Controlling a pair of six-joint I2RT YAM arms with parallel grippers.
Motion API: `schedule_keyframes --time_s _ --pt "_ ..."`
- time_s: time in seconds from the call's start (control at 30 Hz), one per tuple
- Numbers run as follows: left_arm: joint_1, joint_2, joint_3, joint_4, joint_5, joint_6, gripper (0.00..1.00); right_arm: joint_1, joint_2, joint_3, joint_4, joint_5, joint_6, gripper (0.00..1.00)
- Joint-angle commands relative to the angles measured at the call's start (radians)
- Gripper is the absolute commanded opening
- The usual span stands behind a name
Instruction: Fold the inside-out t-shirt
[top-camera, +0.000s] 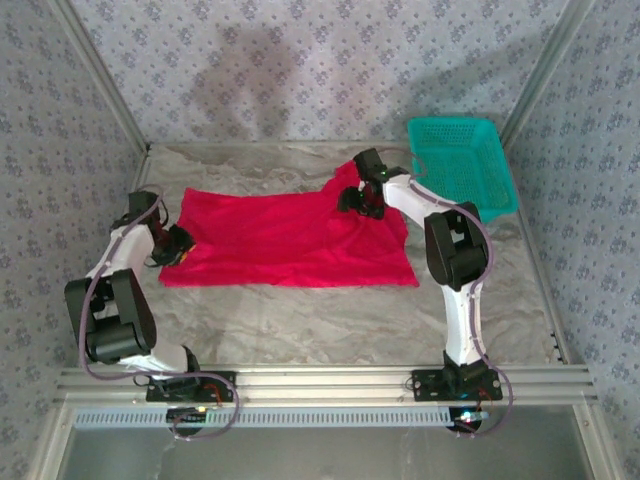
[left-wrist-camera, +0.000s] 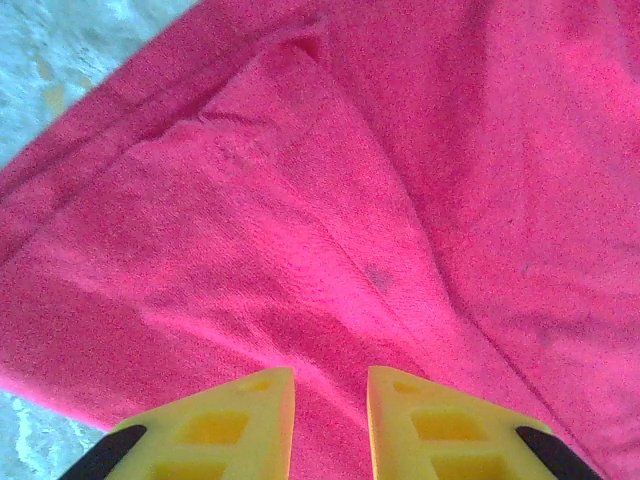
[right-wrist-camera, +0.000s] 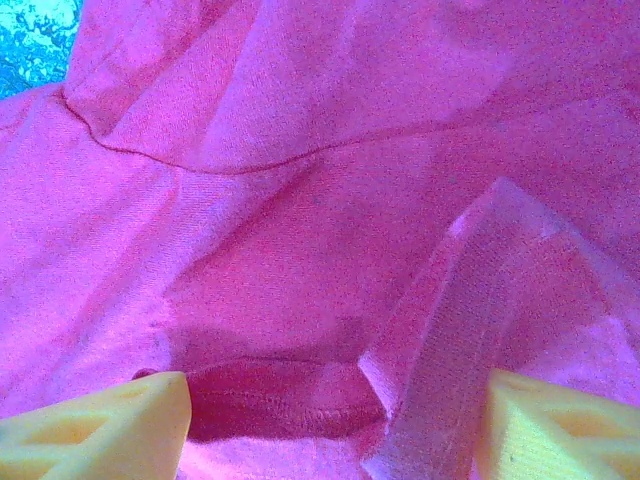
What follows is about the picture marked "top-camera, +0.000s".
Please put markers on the red t-shirt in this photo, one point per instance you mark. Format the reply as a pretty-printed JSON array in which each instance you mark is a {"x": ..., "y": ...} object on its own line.
[{"x": 280, "y": 240}]

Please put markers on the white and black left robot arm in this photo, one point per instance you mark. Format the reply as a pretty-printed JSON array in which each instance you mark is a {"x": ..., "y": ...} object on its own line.
[{"x": 120, "y": 320}]

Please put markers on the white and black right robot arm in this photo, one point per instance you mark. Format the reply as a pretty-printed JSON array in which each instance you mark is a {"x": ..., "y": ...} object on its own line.
[{"x": 460, "y": 250}]

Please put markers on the teal plastic basket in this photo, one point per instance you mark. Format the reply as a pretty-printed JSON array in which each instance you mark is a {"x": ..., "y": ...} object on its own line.
[{"x": 460, "y": 160}]

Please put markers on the grey metal sheet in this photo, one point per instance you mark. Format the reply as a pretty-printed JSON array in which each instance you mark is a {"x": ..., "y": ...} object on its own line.
[{"x": 325, "y": 455}]

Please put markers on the aluminium table side rail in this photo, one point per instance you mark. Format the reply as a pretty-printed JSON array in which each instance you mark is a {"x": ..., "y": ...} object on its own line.
[
  {"x": 139, "y": 175},
  {"x": 550, "y": 300}
]

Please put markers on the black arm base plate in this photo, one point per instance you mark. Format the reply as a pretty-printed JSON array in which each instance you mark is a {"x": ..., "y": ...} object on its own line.
[
  {"x": 425, "y": 387},
  {"x": 215, "y": 376}
]

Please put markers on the aluminium corner post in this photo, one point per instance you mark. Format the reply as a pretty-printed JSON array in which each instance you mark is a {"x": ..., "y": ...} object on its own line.
[
  {"x": 132, "y": 122},
  {"x": 543, "y": 75}
]

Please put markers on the aluminium frame rail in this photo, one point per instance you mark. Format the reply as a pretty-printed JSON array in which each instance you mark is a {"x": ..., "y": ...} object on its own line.
[{"x": 325, "y": 385}]

